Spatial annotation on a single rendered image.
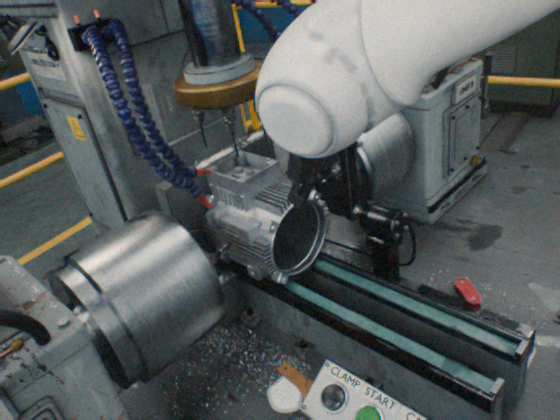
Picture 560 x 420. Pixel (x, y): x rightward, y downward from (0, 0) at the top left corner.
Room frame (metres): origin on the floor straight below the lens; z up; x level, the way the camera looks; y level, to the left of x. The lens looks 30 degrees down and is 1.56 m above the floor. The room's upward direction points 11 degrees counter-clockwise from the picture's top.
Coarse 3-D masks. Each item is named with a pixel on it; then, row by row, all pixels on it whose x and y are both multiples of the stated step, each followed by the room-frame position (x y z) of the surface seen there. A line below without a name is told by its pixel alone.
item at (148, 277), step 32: (128, 224) 0.72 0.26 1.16; (160, 224) 0.70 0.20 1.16; (64, 256) 0.67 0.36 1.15; (96, 256) 0.63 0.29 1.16; (128, 256) 0.63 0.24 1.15; (160, 256) 0.64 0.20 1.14; (192, 256) 0.65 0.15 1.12; (64, 288) 0.61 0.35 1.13; (96, 288) 0.58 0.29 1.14; (128, 288) 0.58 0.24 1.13; (160, 288) 0.59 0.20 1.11; (192, 288) 0.61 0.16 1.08; (96, 320) 0.54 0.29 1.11; (128, 320) 0.55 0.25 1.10; (160, 320) 0.57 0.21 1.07; (192, 320) 0.59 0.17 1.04; (128, 352) 0.53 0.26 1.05; (160, 352) 0.55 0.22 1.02; (128, 384) 0.54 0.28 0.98
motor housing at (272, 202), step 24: (264, 192) 0.84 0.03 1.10; (288, 192) 0.82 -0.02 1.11; (240, 216) 0.83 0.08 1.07; (264, 216) 0.80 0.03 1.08; (288, 216) 0.92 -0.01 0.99; (312, 216) 0.87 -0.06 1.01; (216, 240) 0.86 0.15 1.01; (240, 240) 0.80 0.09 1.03; (264, 240) 0.76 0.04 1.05; (288, 240) 0.89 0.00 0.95; (312, 240) 0.85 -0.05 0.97; (264, 264) 0.74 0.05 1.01; (288, 264) 0.81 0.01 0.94; (312, 264) 0.82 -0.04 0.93
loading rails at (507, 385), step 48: (240, 288) 0.86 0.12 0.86; (288, 288) 0.77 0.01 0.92; (336, 288) 0.78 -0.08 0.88; (384, 288) 0.72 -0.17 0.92; (336, 336) 0.65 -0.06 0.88; (384, 336) 0.60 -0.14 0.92; (432, 336) 0.61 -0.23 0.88; (480, 336) 0.56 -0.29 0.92; (384, 384) 0.58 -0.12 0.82; (432, 384) 0.50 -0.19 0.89; (480, 384) 0.47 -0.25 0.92
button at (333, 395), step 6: (330, 384) 0.39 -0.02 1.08; (336, 384) 0.39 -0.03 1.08; (324, 390) 0.39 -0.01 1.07; (330, 390) 0.39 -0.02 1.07; (336, 390) 0.38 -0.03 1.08; (342, 390) 0.38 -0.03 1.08; (324, 396) 0.38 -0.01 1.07; (330, 396) 0.38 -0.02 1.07; (336, 396) 0.38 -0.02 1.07; (342, 396) 0.37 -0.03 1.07; (324, 402) 0.38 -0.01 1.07; (330, 402) 0.37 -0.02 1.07; (336, 402) 0.37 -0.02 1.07; (342, 402) 0.37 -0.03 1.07; (330, 408) 0.37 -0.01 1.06; (336, 408) 0.37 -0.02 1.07
